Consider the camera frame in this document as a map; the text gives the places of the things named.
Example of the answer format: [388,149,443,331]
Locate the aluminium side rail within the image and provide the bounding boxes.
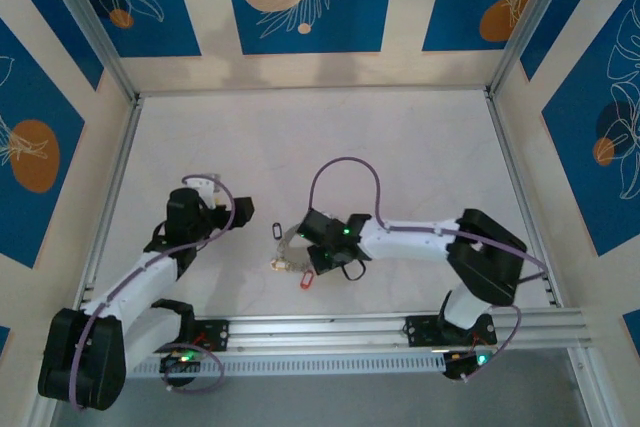
[484,89,560,308]
[77,96,145,306]

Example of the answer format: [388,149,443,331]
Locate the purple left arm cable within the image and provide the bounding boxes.
[72,174,237,411]

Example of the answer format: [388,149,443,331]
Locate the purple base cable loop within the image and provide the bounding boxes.
[462,304,524,384]
[162,343,226,394]

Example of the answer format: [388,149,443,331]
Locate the aluminium front rail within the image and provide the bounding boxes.
[194,307,594,348]

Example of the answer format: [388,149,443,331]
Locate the aluminium frame post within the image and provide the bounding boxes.
[37,0,140,102]
[487,0,576,98]

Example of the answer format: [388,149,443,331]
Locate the silver chain keyring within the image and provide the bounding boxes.
[273,226,314,273]

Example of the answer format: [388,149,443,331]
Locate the grey slotted cable duct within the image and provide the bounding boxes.
[127,350,451,378]

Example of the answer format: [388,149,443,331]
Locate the black controller board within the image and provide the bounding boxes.
[442,349,494,381]
[159,344,204,374]

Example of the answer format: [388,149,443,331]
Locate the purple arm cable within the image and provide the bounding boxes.
[309,156,549,283]
[72,174,237,411]

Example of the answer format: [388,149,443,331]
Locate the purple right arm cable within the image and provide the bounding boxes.
[309,156,549,283]

